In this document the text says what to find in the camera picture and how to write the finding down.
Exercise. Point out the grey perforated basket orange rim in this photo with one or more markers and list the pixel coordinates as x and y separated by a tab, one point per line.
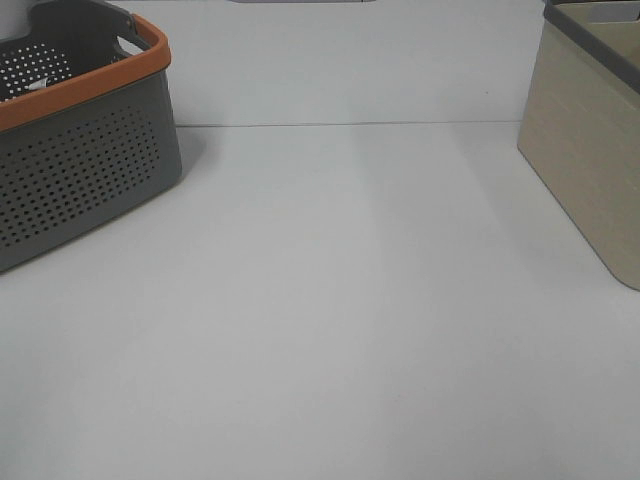
87	126

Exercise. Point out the beige bin grey rim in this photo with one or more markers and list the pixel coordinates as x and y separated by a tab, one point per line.
580	128

